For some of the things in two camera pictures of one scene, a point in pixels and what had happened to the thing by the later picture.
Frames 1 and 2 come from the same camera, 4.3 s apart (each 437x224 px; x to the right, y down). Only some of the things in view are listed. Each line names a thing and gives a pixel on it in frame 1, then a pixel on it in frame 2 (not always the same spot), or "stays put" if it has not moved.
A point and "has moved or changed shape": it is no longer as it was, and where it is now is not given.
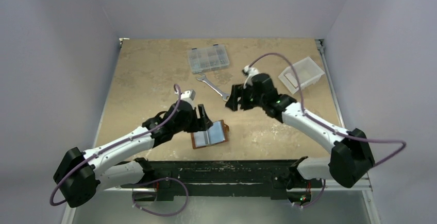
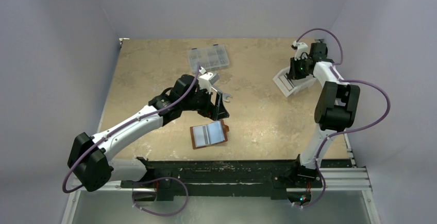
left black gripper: [199, 125] to [216, 112]
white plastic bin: [308, 71] has moved or changed shape
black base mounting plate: [217, 177] stays put
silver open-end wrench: [224, 95] stays put
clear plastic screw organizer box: [203, 58] stays put
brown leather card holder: [217, 134] stays put
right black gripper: [241, 97] to [294, 73]
